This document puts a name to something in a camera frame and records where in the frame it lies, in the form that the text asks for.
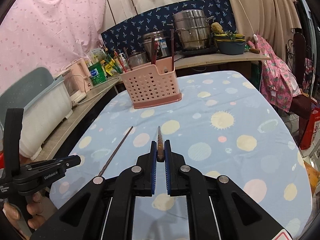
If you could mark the pink dotted curtain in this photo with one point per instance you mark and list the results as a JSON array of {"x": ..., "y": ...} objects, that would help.
[{"x": 48, "y": 33}]

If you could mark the blue planet-print tablecloth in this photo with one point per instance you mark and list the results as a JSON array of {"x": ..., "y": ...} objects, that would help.
[{"x": 222, "y": 126}]

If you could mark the pink perforated utensil holder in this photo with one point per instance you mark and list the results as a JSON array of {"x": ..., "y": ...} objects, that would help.
[{"x": 151, "y": 85}]

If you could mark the small steel pot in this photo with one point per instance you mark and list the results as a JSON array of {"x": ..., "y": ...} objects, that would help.
[{"x": 138, "y": 58}]

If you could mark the navy floral cloth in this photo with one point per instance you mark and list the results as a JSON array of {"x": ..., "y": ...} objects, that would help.
[{"x": 129, "y": 33}]

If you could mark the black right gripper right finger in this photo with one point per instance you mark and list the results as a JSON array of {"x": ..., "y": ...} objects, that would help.
[{"x": 217, "y": 207}]

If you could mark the beige hanging curtain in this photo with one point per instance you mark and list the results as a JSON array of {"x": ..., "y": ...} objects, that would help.
[{"x": 274, "y": 20}]

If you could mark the grey-blue dish rack lid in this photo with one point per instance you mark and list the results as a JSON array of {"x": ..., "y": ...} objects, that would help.
[{"x": 24, "y": 90}]

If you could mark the dark blue bowl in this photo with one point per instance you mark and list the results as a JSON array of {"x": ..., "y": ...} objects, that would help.
[{"x": 230, "y": 44}]

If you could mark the pink floral garment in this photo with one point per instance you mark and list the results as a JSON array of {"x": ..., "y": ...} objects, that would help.
[{"x": 278, "y": 85}]

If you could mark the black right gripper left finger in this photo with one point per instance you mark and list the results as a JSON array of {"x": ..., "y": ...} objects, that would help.
[{"x": 104, "y": 208}]

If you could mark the steel rice cooker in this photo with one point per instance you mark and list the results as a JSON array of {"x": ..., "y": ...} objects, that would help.
[{"x": 163, "y": 41}]

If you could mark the dark brown chopstick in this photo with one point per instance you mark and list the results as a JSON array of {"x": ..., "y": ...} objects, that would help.
[
  {"x": 160, "y": 147},
  {"x": 114, "y": 152}
]

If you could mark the person's left hand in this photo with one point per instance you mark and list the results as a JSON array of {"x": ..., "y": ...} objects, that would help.
[{"x": 24, "y": 213}]

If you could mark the white dish rack bin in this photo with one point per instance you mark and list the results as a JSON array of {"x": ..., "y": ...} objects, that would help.
[{"x": 42, "y": 115}]

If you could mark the large steel steamer pot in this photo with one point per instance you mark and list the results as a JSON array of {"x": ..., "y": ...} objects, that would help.
[{"x": 193, "y": 29}]

